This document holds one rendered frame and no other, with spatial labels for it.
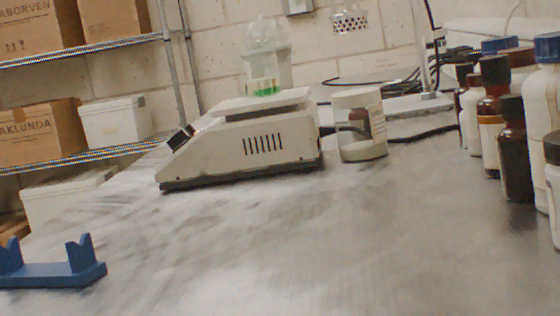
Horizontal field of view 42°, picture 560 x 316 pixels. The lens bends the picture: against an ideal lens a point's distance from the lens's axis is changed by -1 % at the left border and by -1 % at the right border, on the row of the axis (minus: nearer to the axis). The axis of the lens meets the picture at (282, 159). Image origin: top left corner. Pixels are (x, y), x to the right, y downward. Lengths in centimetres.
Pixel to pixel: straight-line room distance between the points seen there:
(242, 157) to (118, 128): 228
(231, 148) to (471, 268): 45
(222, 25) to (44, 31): 76
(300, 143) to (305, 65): 243
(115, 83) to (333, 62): 100
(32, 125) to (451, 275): 277
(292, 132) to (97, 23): 226
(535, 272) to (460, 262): 5
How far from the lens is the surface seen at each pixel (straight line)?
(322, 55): 327
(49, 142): 313
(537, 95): 55
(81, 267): 60
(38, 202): 323
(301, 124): 85
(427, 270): 49
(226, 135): 87
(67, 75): 352
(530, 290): 44
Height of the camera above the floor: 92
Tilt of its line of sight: 10 degrees down
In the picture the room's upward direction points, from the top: 10 degrees counter-clockwise
